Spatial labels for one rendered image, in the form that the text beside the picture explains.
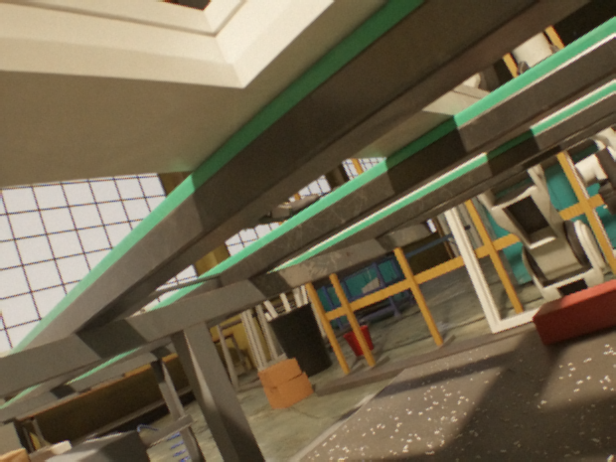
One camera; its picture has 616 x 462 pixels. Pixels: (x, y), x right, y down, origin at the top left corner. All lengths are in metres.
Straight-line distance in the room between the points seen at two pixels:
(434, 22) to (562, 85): 0.24
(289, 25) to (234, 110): 0.06
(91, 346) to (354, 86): 0.37
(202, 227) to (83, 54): 0.14
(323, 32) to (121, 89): 0.09
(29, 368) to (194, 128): 0.30
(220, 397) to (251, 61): 0.41
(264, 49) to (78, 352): 0.36
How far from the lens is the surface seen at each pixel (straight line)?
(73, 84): 0.18
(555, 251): 1.37
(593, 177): 1.25
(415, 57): 0.20
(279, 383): 4.21
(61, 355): 0.48
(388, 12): 0.21
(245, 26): 0.25
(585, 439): 0.38
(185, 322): 0.54
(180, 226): 0.30
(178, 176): 10.57
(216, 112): 0.23
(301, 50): 0.21
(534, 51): 1.27
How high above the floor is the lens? 0.76
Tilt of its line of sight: 7 degrees up
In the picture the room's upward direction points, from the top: 24 degrees counter-clockwise
